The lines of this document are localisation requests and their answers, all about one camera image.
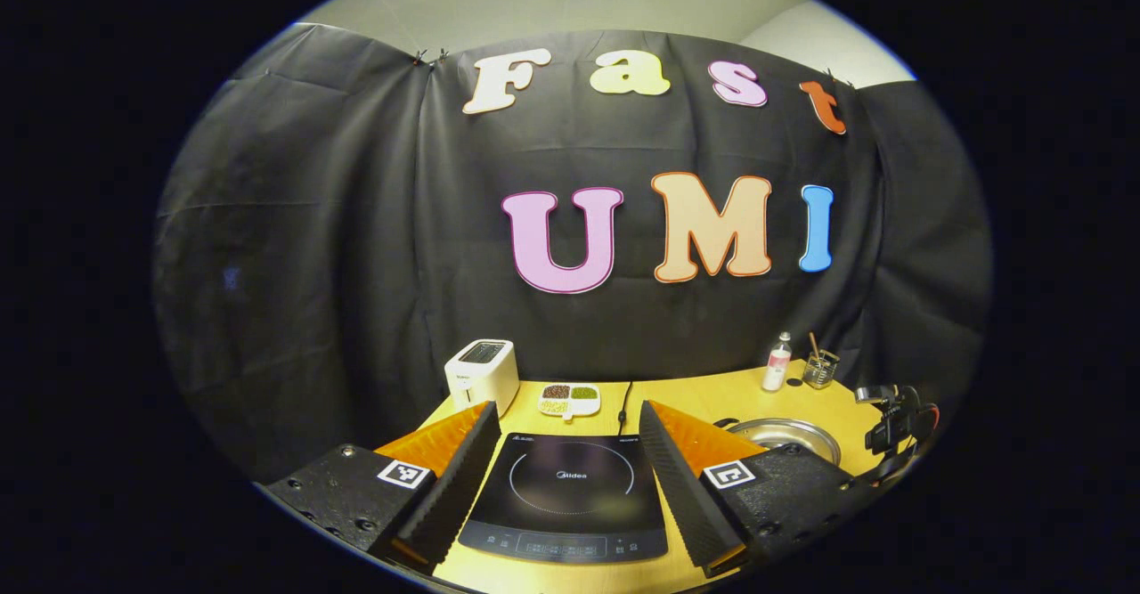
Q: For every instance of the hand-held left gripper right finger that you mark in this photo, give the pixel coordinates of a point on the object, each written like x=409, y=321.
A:
x=681, y=487

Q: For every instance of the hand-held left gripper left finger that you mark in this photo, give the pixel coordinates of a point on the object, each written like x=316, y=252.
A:
x=454, y=478

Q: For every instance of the black induction cooktop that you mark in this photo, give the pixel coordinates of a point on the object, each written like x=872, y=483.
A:
x=570, y=505

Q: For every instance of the white toaster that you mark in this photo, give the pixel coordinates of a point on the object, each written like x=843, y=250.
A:
x=481, y=380

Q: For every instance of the wooden stick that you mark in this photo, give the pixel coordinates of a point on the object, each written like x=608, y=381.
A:
x=814, y=345

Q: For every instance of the clear bottle with pink label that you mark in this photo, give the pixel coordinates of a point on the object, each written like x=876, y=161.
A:
x=777, y=367

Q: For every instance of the white divided plate of beans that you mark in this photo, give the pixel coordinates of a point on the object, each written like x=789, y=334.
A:
x=570, y=398

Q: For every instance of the black backdrop cloth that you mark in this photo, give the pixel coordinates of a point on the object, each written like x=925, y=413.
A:
x=356, y=220

